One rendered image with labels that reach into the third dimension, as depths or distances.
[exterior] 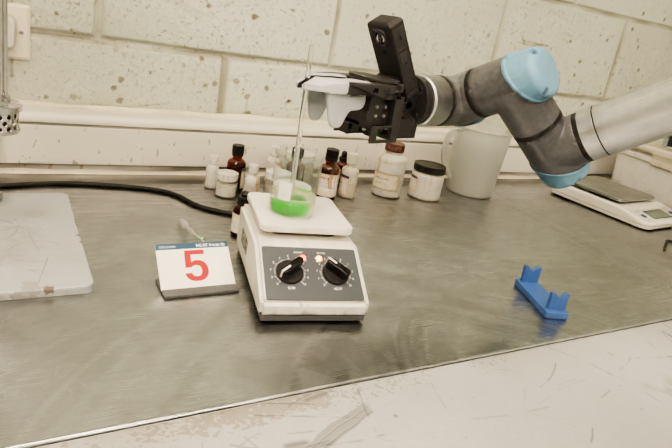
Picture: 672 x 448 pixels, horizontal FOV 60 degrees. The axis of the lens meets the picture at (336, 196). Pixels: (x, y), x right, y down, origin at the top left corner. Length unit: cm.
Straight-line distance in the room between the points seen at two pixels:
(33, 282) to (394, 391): 40
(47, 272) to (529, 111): 64
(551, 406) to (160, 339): 40
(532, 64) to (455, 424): 47
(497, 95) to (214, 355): 51
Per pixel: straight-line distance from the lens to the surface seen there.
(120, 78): 111
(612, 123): 87
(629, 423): 70
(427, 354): 68
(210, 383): 58
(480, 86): 86
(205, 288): 72
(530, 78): 82
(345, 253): 72
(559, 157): 90
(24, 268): 75
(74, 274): 73
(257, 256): 69
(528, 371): 71
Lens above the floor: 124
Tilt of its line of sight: 18 degrees down
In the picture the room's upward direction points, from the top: 10 degrees clockwise
